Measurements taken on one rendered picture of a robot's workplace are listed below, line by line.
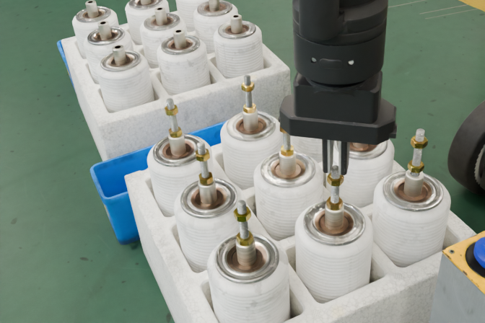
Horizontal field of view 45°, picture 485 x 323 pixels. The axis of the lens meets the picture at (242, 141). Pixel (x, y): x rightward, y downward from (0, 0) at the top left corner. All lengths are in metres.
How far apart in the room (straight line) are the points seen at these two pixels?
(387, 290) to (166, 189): 0.34
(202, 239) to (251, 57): 0.50
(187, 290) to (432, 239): 0.32
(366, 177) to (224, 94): 0.40
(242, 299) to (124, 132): 0.52
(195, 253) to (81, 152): 0.61
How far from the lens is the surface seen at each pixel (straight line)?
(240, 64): 1.16
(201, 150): 0.72
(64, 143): 1.39
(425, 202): 0.77
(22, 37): 1.94
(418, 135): 0.73
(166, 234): 0.84
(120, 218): 1.05
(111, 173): 1.11
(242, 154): 0.87
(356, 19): 0.53
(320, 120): 0.61
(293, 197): 0.78
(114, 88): 1.11
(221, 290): 0.69
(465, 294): 0.64
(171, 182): 0.85
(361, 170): 0.83
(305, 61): 0.56
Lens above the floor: 0.77
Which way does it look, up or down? 37 degrees down
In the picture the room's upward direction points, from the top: 5 degrees counter-clockwise
